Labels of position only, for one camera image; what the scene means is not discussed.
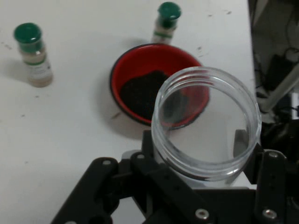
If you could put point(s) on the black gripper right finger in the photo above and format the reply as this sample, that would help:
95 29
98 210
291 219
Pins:
271 182

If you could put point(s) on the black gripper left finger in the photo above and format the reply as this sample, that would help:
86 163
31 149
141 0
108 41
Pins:
102 186

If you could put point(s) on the clear plastic jar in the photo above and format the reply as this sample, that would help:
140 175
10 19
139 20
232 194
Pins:
163 149

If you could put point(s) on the white table leg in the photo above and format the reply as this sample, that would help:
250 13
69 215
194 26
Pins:
285 86

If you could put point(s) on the black granules pile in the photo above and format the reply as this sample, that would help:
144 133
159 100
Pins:
140 93

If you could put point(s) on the red bowl black rim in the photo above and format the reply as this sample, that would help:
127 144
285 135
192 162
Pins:
140 63

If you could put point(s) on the green cap spice bottle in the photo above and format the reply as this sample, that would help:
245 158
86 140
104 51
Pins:
167 23
35 58

